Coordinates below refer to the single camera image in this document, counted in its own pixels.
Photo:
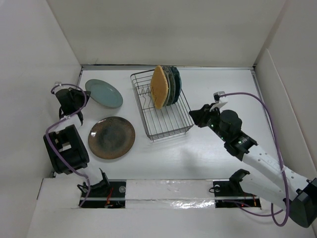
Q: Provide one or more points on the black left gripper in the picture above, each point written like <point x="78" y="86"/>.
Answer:
<point x="75" y="92"/>

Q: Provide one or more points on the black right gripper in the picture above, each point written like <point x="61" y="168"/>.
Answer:
<point x="199" y="116"/>

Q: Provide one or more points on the grey-blue round plate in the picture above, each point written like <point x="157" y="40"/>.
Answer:
<point x="104" y="93"/>

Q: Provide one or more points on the teal scalloped plate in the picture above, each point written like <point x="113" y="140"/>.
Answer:
<point x="178" y="83"/>

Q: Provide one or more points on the orange woven square plate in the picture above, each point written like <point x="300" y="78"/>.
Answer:
<point x="159" y="87"/>

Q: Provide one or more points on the blue floral white plate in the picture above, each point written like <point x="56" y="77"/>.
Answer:
<point x="172" y="88"/>

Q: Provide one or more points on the brown speckled round plate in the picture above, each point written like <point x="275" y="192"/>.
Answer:
<point x="111" y="138"/>

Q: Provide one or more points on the light green flower plate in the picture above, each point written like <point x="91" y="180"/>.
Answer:
<point x="166" y="74"/>

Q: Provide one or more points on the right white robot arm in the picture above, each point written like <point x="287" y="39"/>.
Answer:
<point x="285" y="188"/>

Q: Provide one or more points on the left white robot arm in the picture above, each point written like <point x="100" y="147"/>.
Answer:
<point x="64" y="145"/>

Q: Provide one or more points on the grey wire dish rack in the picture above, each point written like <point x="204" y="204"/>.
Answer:
<point x="164" y="123"/>

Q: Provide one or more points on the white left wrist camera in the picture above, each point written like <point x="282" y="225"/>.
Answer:
<point x="58" y="84"/>

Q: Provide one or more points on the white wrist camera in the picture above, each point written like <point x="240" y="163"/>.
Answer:
<point x="220" y="100"/>
<point x="58" y="84"/>

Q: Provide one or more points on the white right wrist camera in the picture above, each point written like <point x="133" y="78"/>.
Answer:
<point x="220" y="100"/>

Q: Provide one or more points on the foil-taped front rail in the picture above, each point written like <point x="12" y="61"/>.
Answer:
<point x="165" y="194"/>

